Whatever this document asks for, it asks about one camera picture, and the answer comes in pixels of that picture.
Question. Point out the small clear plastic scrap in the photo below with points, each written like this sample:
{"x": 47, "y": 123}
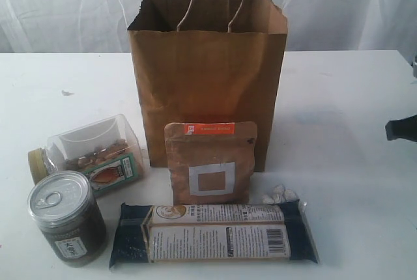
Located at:
{"x": 67, "y": 93}

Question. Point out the brown kraft pouch orange label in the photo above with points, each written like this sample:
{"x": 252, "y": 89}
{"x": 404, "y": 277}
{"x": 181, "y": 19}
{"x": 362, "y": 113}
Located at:
{"x": 210, "y": 163}

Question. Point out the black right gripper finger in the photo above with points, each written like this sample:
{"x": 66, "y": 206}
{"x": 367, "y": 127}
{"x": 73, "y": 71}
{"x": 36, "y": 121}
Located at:
{"x": 402, "y": 129}

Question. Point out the brown paper bag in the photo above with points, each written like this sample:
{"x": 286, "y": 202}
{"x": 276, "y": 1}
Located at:
{"x": 207, "y": 61}

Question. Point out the long dark noodle package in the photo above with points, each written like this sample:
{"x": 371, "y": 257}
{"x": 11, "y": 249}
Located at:
{"x": 211, "y": 232}

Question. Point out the white garlic clove cluster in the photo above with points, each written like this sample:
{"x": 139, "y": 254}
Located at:
{"x": 280, "y": 194}

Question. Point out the clear nut jar yellow lid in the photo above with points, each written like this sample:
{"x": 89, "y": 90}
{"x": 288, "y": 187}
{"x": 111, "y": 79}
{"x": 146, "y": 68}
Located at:
{"x": 107, "y": 152}

